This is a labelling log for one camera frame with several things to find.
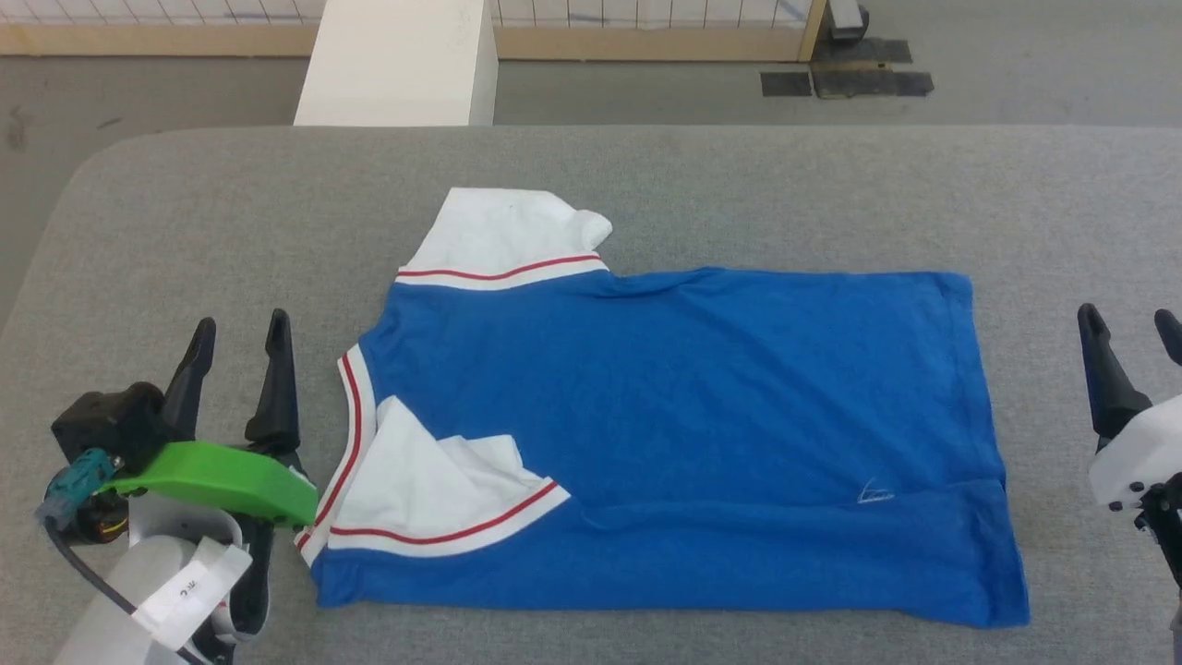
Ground long black tape strip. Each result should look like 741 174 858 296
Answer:
813 69 935 99

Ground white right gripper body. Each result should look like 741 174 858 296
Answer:
1088 393 1182 514

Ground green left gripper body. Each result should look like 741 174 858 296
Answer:
97 440 321 529

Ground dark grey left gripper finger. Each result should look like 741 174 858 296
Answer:
163 317 219 442
244 308 306 455

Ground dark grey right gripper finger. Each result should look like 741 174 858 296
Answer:
1154 309 1182 366
1078 303 1153 442

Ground blue white red-trimmed shirt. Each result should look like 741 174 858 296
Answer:
294 187 1031 631

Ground lemon tile backdrop panel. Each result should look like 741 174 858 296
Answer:
0 0 829 62

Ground white rectangular box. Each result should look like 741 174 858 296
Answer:
294 0 500 127

